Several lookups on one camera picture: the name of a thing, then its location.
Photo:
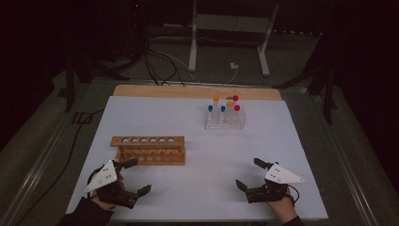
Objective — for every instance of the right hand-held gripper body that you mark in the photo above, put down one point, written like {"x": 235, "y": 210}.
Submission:
{"x": 269, "y": 190}

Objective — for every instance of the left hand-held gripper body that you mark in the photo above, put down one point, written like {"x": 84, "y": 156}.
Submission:
{"x": 108, "y": 188}

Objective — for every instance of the wooden test tube rack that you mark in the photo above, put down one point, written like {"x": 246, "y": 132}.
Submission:
{"x": 147, "y": 153}

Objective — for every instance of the clear plastic test tube rack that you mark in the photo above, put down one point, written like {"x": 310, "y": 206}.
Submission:
{"x": 224, "y": 122}

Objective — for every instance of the orange-capped test tube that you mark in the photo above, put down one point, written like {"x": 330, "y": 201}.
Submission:
{"x": 216, "y": 98}
{"x": 230, "y": 103}

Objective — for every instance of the person's left hand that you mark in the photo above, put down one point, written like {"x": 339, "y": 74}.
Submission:
{"x": 105, "y": 204}

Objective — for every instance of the person's right hand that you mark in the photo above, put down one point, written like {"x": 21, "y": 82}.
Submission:
{"x": 284, "y": 208}

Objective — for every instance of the white table mat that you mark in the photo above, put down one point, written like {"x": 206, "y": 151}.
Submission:
{"x": 194, "y": 188}

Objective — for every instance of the black tripod stand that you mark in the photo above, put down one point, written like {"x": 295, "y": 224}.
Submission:
{"x": 70, "y": 78}
{"x": 326, "y": 84}

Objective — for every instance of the grey metal stand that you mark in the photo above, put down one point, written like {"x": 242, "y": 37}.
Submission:
{"x": 230, "y": 23}

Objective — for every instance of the metal floor rail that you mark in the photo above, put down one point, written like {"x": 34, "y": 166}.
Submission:
{"x": 204, "y": 83}
{"x": 34, "y": 169}
{"x": 345, "y": 157}

